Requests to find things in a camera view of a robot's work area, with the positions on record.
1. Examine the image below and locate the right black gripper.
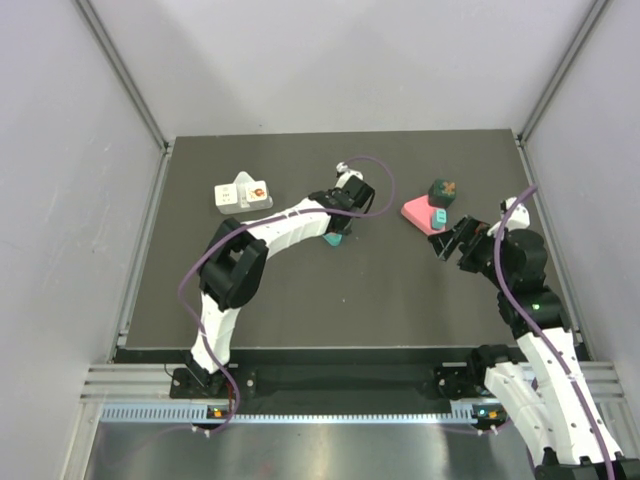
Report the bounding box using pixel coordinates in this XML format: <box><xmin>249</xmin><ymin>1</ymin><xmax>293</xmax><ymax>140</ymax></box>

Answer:
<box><xmin>428</xmin><ymin>215</ymin><xmax>514</xmax><ymax>290</ymax></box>

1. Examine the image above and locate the teal triangular power strip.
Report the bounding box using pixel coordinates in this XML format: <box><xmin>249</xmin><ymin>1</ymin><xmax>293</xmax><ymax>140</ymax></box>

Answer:
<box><xmin>323</xmin><ymin>233</ymin><xmax>343</xmax><ymax>247</ymax></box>

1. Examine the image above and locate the teal small cube plug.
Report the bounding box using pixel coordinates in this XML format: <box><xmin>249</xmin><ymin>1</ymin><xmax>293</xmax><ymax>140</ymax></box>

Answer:
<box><xmin>431</xmin><ymin>208</ymin><xmax>448</xmax><ymax>231</ymax></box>

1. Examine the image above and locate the pink triangular power strip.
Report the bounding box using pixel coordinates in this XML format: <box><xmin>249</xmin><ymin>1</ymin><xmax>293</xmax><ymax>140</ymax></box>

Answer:
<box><xmin>401</xmin><ymin>195</ymin><xmax>446</xmax><ymax>235</ymax></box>

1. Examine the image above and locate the dark green cube plug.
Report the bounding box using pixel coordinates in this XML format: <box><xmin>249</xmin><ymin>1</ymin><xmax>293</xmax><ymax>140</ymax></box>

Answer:
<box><xmin>427</xmin><ymin>179</ymin><xmax>457</xmax><ymax>209</ymax></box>

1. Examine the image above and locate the white tiger cube plug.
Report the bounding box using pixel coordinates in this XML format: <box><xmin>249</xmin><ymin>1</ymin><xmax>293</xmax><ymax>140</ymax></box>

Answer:
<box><xmin>244</xmin><ymin>181</ymin><xmax>272</xmax><ymax>207</ymax></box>

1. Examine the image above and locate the white triangular power strip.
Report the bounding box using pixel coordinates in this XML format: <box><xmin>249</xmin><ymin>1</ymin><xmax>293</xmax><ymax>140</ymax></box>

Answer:
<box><xmin>213</xmin><ymin>171</ymin><xmax>273</xmax><ymax>215</ymax></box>

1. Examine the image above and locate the plain white cube socket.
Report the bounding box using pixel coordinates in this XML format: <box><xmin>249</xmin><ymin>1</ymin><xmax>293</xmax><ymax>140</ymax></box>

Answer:
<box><xmin>214</xmin><ymin>183</ymin><xmax>239</xmax><ymax>209</ymax></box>

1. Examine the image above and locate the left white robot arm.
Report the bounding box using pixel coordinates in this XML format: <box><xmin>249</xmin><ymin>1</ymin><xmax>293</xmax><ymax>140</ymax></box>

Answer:
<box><xmin>186</xmin><ymin>174</ymin><xmax>375</xmax><ymax>397</ymax></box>

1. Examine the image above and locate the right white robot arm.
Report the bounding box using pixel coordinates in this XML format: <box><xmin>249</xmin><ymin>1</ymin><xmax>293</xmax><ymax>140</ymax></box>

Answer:
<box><xmin>428</xmin><ymin>216</ymin><xmax>639</xmax><ymax>479</ymax></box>

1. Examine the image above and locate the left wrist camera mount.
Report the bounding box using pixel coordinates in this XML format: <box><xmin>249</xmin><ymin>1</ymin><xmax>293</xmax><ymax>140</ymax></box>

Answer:
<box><xmin>335</xmin><ymin>162</ymin><xmax>364</xmax><ymax>188</ymax></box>

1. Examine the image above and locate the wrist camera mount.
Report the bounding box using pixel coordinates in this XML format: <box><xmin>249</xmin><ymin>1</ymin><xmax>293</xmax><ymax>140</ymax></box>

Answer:
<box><xmin>500</xmin><ymin>197</ymin><xmax>531</xmax><ymax>231</ymax></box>
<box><xmin>335</xmin><ymin>162</ymin><xmax>364</xmax><ymax>188</ymax></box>

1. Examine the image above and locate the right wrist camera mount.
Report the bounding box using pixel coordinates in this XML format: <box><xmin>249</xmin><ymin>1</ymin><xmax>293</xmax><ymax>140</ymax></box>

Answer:
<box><xmin>500</xmin><ymin>197</ymin><xmax>531</xmax><ymax>231</ymax></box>

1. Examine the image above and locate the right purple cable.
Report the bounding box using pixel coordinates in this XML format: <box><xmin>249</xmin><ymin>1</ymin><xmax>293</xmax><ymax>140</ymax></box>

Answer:
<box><xmin>439</xmin><ymin>185</ymin><xmax>626</xmax><ymax>480</ymax></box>

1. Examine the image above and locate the purple cable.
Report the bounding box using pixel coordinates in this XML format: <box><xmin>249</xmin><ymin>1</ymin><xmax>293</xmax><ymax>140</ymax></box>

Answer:
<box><xmin>178</xmin><ymin>155</ymin><xmax>396</xmax><ymax>434</ymax></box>
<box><xmin>439</xmin><ymin>185</ymin><xmax>626</xmax><ymax>480</ymax></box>

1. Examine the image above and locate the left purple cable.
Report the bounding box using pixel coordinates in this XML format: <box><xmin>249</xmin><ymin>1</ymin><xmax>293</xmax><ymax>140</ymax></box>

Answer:
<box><xmin>178</xmin><ymin>155</ymin><xmax>396</xmax><ymax>434</ymax></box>

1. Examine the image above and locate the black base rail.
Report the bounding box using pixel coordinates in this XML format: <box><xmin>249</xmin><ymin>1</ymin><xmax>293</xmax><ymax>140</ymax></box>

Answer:
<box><xmin>171</xmin><ymin>347</ymin><xmax>488</xmax><ymax>402</ymax></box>

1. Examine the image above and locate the grey slotted cable duct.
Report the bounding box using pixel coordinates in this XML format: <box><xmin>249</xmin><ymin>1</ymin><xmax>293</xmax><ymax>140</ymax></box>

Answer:
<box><xmin>99</xmin><ymin>402</ymin><xmax>506</xmax><ymax>425</ymax></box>

